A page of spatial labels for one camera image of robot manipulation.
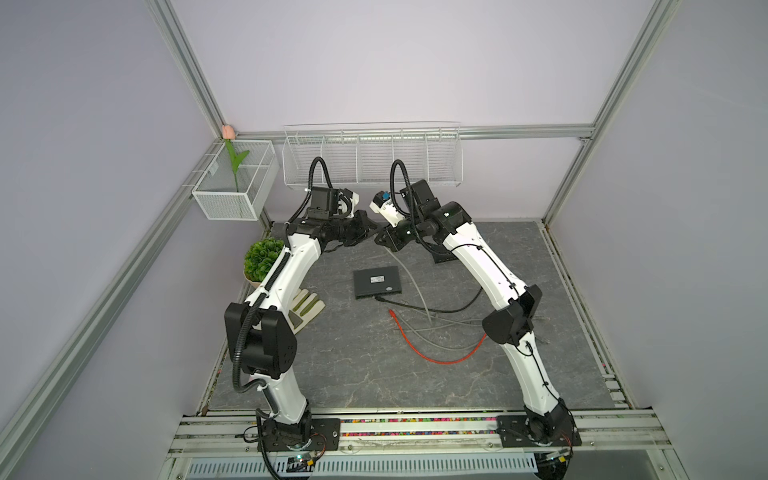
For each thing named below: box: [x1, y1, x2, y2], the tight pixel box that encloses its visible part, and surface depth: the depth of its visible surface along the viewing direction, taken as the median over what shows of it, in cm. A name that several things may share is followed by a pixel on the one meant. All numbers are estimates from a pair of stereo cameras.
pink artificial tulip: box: [221, 124, 250, 193], surface depth 92 cm
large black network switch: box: [353, 266, 402, 300], surface depth 104 cm
